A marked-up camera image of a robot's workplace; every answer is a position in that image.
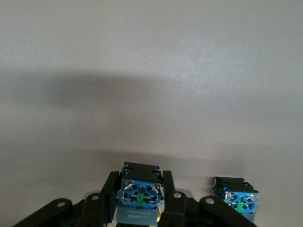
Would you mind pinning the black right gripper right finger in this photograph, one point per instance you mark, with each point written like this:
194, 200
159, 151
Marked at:
184, 210

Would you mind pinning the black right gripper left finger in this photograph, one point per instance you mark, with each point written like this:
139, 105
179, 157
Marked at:
94, 208

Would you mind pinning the yellow push button switch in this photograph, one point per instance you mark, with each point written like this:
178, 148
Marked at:
236, 189

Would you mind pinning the red push button switch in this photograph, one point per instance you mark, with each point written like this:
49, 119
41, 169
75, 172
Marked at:
140, 189

